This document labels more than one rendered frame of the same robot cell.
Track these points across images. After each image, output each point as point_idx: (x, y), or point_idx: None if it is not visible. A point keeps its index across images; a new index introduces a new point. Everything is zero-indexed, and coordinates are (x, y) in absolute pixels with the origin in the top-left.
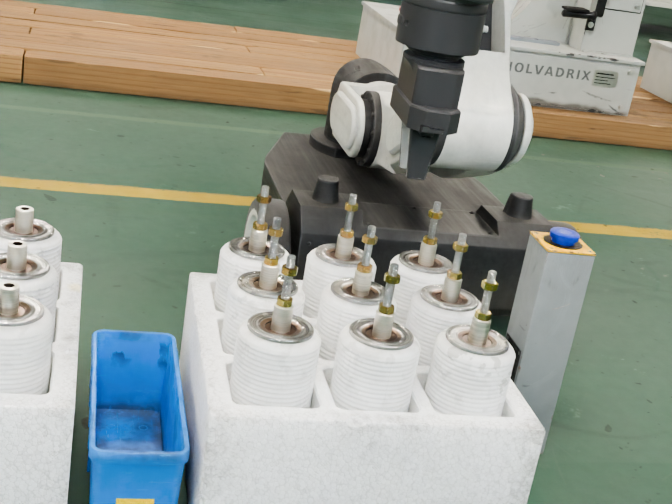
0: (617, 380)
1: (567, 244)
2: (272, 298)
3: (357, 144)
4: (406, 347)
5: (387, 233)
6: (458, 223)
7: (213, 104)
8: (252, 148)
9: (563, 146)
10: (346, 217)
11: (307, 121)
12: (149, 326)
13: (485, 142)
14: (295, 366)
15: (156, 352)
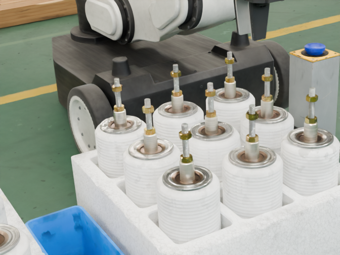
0: (335, 128)
1: (320, 53)
2: (162, 157)
3: (120, 30)
4: (275, 160)
5: (171, 83)
6: (207, 61)
7: None
8: (19, 54)
9: None
10: (174, 82)
11: (41, 26)
12: (35, 201)
13: (227, 2)
14: (211, 202)
15: (71, 221)
